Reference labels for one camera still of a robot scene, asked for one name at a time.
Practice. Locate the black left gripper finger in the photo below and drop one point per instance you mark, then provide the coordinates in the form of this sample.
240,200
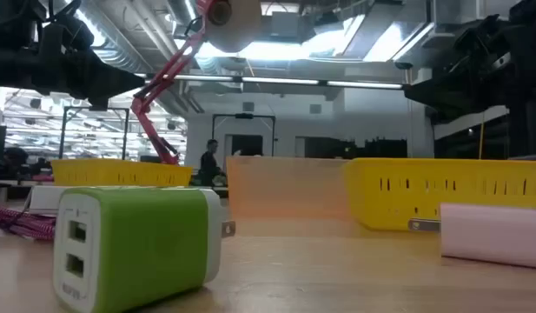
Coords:
115,82

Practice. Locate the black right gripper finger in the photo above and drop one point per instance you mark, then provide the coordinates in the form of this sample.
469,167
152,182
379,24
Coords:
445,93

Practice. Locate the yellow slotted plastic basket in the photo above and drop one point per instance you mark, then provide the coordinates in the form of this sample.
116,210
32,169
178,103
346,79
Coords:
445,191
120,174

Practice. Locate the white product box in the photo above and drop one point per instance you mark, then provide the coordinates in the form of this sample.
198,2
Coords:
41,197

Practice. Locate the pink USB wall charger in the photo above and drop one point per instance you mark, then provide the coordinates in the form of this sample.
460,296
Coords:
493,235

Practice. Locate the green white USB wall charger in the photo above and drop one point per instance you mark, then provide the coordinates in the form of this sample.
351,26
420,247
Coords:
150,243

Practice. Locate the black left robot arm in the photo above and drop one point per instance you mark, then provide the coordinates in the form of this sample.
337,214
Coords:
0,65

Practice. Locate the orange translucent plastic bin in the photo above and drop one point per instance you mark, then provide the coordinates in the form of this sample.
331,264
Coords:
285,187

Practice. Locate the person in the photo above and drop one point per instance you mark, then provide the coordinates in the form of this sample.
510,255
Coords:
208,165

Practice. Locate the red desk lamp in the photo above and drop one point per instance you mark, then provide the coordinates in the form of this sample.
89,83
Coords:
237,30

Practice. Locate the long LED light bar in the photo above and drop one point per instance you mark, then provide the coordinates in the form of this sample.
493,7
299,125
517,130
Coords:
272,81

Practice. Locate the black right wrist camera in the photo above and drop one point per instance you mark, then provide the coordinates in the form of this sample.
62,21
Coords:
480,41

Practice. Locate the black metal rig frame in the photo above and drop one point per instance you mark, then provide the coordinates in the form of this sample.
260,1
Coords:
243,116
61,130

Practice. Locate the grey wall vent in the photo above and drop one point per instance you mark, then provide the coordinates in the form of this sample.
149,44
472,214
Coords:
248,107
315,108

